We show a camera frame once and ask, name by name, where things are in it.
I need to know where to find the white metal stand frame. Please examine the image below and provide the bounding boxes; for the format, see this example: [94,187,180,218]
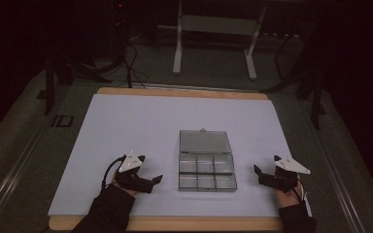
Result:
[172,0,268,81]

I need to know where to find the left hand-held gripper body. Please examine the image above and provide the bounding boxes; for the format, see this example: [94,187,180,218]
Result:
[114,152,155,195]

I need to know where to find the person's right hand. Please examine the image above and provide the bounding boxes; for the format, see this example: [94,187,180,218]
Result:
[274,179,306,209]

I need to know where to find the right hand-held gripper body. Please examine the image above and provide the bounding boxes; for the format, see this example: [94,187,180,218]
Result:
[258,155,312,194]

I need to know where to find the black floor cables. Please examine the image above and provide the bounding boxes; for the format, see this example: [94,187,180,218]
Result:
[122,33,176,90]

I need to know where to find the person's left hand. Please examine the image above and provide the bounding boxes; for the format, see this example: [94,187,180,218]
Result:
[111,171,141,198]

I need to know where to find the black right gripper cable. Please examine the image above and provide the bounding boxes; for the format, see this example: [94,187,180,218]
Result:
[291,178,308,203]

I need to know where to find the black square floor frame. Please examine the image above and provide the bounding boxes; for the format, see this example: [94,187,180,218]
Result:
[51,114,75,128]

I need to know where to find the black tripod stand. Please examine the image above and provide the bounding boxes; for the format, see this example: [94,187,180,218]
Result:
[95,0,134,89]

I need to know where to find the white table mat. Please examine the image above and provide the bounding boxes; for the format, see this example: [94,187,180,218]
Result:
[47,93,313,218]

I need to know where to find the clear plastic compartment box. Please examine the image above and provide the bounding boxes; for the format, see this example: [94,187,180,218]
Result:
[178,128,239,193]

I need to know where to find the black metal stand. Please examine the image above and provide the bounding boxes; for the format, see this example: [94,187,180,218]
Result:
[260,30,327,131]
[36,52,113,117]

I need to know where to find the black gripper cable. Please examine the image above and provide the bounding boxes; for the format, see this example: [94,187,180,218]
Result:
[291,178,308,203]
[100,154,128,192]

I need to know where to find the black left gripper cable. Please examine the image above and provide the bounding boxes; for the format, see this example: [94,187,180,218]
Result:
[100,154,128,192]

